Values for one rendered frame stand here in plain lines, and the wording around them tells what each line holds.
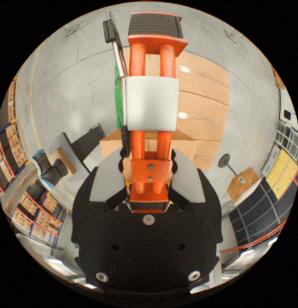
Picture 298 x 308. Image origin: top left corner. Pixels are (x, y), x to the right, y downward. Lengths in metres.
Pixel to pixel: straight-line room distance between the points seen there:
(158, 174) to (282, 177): 7.28
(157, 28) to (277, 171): 7.29
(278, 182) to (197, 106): 7.05
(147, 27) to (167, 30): 0.03
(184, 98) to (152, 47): 0.64
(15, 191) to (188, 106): 1.30
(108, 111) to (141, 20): 1.28
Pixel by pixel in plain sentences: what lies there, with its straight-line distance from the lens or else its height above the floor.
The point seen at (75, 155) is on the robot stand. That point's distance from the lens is 0.85.
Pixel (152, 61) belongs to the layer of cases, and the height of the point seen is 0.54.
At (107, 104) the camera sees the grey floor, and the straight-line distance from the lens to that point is 1.36.
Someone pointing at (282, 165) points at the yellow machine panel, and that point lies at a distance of 7.24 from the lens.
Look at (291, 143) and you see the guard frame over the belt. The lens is 7.22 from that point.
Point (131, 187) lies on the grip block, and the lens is 0.23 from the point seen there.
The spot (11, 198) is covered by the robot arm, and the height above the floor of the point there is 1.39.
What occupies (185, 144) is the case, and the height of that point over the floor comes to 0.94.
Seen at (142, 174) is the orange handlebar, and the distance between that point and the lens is 0.15.
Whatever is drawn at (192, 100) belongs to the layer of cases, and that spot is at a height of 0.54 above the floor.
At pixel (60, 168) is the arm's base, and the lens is 0.93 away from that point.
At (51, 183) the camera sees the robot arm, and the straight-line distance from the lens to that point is 0.87.
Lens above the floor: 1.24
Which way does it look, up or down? 57 degrees down
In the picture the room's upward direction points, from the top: 180 degrees counter-clockwise
